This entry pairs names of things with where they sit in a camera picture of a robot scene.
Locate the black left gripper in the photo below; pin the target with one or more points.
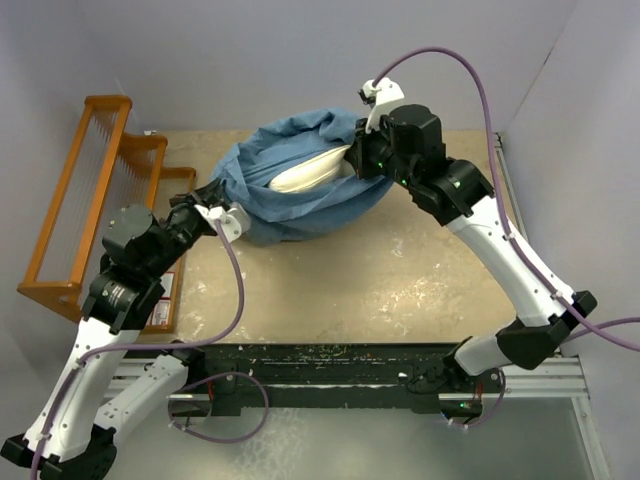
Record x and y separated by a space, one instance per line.
201 195

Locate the aluminium frame rail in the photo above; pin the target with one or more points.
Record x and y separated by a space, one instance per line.
507 187

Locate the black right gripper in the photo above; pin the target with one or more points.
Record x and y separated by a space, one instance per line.
360 150

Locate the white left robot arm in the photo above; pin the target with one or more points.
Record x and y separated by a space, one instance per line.
138 250

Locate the red white small box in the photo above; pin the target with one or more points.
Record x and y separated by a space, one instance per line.
162 315

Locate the white pillow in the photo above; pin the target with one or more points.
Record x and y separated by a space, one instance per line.
319 170

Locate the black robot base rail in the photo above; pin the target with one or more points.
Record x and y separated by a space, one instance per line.
413 376

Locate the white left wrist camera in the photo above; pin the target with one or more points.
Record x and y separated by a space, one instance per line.
233 221

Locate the orange wooden tiered rack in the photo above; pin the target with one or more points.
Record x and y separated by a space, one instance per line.
106 168

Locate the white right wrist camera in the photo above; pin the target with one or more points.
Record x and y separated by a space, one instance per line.
382 97

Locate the blue pillowcase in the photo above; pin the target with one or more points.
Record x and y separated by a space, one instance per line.
248 167

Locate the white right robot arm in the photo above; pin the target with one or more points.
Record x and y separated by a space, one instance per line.
462 199

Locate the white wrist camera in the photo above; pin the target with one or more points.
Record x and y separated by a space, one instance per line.
233 221
382 97

